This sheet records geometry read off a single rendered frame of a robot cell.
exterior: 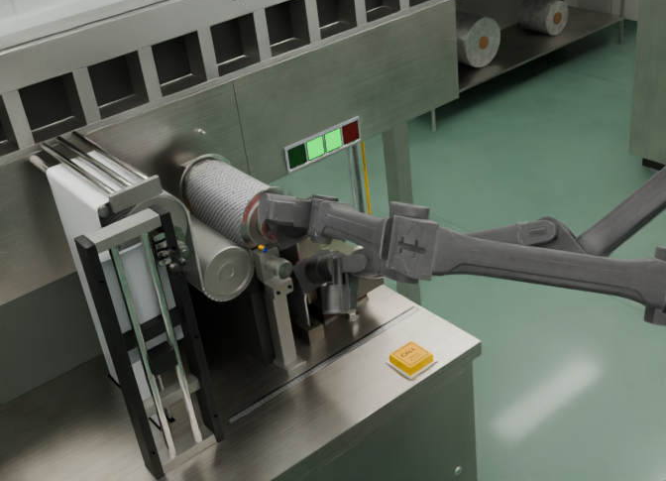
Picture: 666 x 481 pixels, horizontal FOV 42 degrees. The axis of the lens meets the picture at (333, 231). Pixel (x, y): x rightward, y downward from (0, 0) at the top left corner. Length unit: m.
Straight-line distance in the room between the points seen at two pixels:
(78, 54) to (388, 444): 1.07
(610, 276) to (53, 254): 1.25
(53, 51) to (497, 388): 2.03
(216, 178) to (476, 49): 3.70
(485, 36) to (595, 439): 3.07
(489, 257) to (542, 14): 4.86
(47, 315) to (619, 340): 2.20
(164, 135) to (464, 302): 1.94
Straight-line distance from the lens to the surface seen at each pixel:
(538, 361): 3.34
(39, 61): 1.86
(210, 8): 2.02
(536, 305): 3.62
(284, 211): 1.58
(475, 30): 5.41
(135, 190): 1.60
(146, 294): 1.60
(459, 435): 2.15
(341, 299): 1.77
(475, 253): 1.13
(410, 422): 1.98
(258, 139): 2.16
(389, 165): 2.75
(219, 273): 1.80
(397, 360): 1.91
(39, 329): 2.06
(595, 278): 1.16
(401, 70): 2.41
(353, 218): 1.37
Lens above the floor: 2.13
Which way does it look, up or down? 30 degrees down
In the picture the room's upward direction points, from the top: 8 degrees counter-clockwise
